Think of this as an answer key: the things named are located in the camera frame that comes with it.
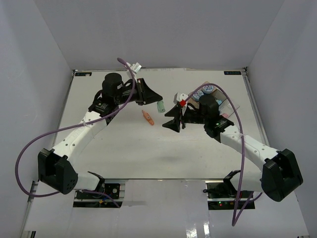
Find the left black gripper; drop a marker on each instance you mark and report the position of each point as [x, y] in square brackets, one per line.
[145, 94]

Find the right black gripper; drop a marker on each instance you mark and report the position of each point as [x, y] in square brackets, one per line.
[175, 124]

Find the blue washi tape roll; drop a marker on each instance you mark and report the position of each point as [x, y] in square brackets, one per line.
[197, 95]
[207, 89]

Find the orange correction tape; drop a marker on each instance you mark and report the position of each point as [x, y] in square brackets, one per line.
[148, 118]

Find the green correction tape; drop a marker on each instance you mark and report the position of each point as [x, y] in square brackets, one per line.
[160, 106]

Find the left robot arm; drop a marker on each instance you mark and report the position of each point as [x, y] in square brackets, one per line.
[56, 167]

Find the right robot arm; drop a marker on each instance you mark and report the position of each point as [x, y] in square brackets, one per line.
[279, 171]

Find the grey transparent tray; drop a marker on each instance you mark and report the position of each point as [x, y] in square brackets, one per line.
[218, 95]

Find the amber transparent tray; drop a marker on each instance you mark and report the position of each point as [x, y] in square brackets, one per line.
[206, 83]

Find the left black corner label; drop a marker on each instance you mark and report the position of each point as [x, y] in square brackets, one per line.
[84, 74]

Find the black corner label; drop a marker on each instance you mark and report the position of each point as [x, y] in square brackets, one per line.
[84, 74]
[232, 72]

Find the right black corner label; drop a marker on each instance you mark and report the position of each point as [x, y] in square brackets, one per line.
[232, 72]

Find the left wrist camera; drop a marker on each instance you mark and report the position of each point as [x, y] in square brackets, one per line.
[134, 68]

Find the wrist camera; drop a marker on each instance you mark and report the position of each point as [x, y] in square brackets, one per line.
[134, 68]
[181, 100]

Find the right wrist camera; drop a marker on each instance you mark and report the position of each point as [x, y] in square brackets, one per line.
[181, 100]

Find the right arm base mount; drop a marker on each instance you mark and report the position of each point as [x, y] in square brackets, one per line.
[220, 199]

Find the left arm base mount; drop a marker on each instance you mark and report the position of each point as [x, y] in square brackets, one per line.
[109, 195]

